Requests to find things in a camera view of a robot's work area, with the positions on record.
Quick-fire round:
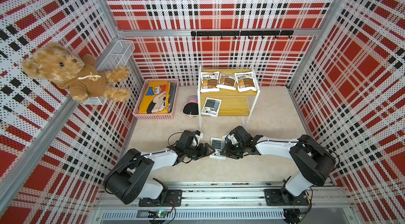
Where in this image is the green circuit board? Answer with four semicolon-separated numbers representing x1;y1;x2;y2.
148;210;168;219

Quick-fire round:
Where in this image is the black hook rail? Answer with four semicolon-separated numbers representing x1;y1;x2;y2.
190;30;294;38

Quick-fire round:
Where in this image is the pink plastic basket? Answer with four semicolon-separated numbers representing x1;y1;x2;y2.
133;78;179;120

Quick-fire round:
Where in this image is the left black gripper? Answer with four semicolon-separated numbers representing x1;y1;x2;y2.
185;143;215;160

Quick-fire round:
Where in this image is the yellow printed folded cloth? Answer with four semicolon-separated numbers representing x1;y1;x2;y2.
139;81;171;114

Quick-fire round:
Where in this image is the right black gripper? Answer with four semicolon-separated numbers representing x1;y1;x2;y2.
219;141;246;160

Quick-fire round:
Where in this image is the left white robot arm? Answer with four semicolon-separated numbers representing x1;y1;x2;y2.
103;130;215;206

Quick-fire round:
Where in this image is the grey coffee bag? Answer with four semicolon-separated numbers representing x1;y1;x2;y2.
209;138;226;160
201;97;222;117

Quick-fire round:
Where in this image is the white wire mesh basket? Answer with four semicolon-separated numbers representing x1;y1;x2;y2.
96;39;138;88

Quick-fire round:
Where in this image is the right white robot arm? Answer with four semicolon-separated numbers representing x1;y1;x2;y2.
222;126;338;200

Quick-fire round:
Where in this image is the yellow two-tier shelf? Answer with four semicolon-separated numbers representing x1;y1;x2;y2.
197;66;261;128

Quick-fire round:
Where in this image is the brown coffee bag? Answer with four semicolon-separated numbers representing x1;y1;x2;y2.
234;71;257;92
217;73;236;91
200;71;220;93

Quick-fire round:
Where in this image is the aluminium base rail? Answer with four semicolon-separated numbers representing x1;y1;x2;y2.
89;182;362;224

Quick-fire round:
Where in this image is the black doll with striped hat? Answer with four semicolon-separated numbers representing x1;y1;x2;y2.
182;96;199;117

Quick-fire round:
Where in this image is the brown teddy bear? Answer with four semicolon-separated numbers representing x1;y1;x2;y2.
22;42;131;103

